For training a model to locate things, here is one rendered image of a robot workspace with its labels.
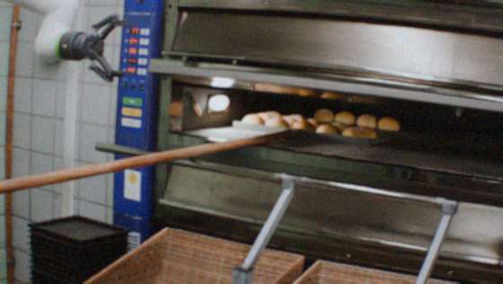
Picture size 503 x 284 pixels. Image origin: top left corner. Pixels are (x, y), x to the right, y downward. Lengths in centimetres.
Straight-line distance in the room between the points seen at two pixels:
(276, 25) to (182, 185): 66
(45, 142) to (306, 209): 122
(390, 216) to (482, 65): 57
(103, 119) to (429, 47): 131
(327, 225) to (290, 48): 57
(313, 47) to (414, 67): 36
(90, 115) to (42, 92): 30
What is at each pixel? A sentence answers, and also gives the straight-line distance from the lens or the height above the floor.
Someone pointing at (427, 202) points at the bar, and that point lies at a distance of 220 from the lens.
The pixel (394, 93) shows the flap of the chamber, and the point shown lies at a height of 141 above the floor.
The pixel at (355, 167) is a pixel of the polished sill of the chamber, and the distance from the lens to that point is 269.
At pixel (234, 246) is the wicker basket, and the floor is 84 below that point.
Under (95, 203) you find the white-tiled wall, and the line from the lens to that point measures 333.
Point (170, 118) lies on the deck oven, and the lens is 306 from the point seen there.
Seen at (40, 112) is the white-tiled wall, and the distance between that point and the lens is 351.
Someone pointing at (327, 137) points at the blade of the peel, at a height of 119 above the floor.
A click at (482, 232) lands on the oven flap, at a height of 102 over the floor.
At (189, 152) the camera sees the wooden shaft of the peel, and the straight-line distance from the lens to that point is 252.
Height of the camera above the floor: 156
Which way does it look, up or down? 7 degrees down
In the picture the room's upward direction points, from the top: 4 degrees clockwise
